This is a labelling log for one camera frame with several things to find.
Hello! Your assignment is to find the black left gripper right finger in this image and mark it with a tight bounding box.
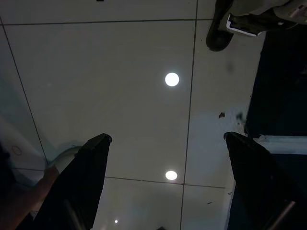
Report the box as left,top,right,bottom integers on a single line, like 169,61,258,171
224,131,307,230

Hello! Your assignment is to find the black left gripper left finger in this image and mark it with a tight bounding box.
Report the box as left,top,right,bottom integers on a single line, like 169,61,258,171
23,133,113,230

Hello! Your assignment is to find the black rug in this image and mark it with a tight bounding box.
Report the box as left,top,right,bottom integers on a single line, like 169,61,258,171
227,31,307,230

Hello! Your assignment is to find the robot leg with black foot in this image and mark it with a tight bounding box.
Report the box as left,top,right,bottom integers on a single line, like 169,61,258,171
205,0,307,52

